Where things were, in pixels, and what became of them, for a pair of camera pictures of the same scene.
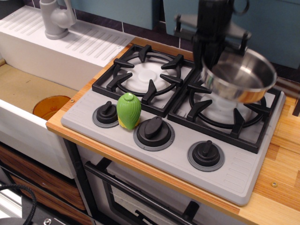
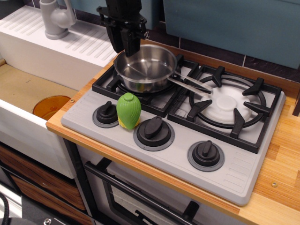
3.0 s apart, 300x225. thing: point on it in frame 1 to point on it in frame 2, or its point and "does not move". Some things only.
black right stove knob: [206, 156] does not move
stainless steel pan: [242, 76] to [151, 71]
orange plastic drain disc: [47, 107] does not move
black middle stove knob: [154, 134] does not move
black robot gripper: [213, 30] to [124, 13]
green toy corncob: [129, 110] does not move
